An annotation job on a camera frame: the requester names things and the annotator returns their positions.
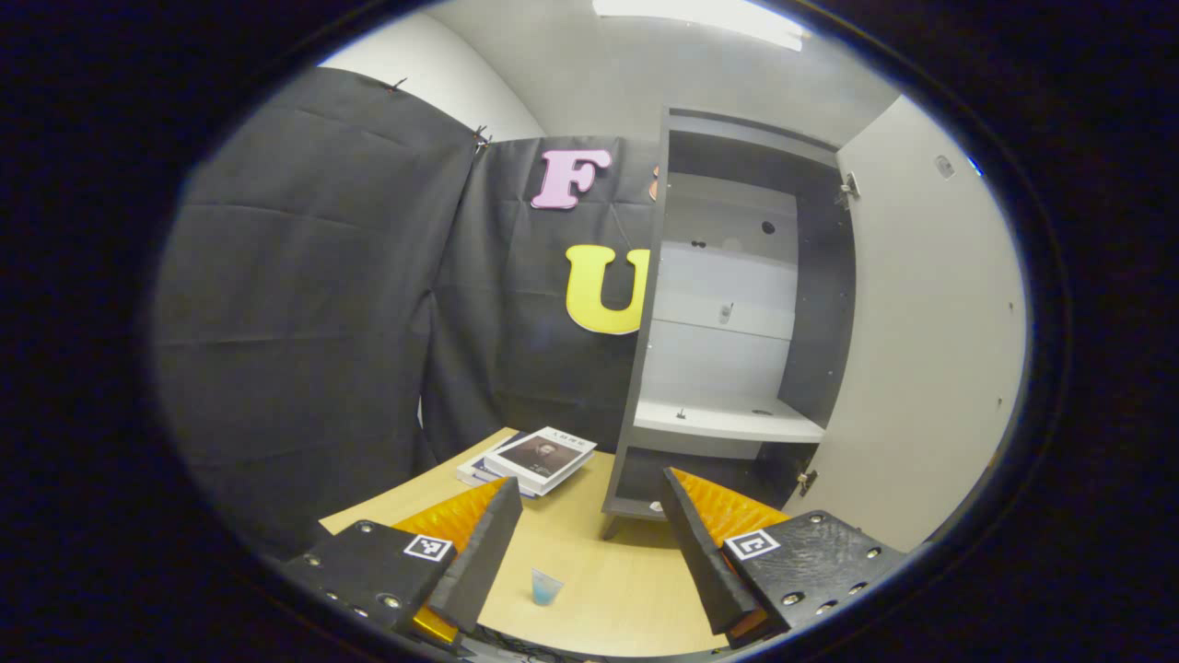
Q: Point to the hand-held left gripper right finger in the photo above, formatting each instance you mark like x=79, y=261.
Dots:
x=705, y=562

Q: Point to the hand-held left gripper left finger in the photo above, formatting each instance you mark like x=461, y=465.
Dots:
x=484, y=552

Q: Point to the white and blue tube bottle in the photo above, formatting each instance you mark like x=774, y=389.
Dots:
x=546, y=587

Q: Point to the dark grey cabinet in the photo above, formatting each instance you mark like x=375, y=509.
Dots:
x=824, y=304

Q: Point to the grey cabinet door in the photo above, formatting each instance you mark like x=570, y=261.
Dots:
x=930, y=350

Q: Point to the blue spine book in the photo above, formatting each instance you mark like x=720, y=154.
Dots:
x=474, y=471

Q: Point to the white book with dark cover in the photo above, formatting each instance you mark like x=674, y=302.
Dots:
x=543, y=456

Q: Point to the black backdrop cloth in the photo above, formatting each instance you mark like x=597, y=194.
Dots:
x=304, y=304

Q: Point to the large ceiling light panel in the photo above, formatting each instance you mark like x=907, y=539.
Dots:
x=709, y=18

